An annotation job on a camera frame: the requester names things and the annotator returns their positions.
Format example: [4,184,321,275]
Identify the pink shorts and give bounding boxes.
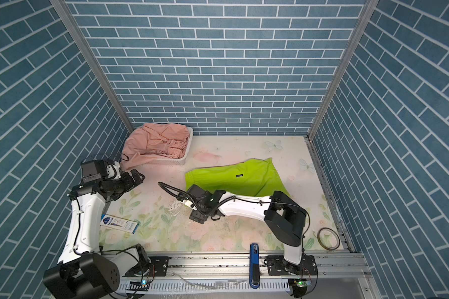
[120,123,193,171]

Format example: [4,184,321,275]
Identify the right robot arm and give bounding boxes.
[178,184,308,265]

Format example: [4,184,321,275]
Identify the white slotted cable duct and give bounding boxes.
[116,279,291,295]

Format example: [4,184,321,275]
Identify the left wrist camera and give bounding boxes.
[80,159,120,184]

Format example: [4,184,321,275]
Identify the white plastic basket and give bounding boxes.
[149,126,194,166]

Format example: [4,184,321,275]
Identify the neon green shorts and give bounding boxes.
[185,158,290,197]

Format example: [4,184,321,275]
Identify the brown tape roll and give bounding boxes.
[316,227,340,251]

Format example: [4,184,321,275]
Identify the blue handheld tool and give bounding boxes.
[249,243,260,289]

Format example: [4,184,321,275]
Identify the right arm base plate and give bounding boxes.
[264,254,318,276]

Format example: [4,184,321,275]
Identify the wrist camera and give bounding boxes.
[182,199,195,209]
[80,159,120,184]

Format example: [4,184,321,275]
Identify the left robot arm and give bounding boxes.
[43,169,151,299]

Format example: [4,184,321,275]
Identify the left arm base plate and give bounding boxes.
[145,256,170,280]

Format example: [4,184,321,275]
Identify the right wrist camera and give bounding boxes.
[182,199,195,209]

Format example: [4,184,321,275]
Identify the aluminium front rail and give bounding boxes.
[97,252,371,281]

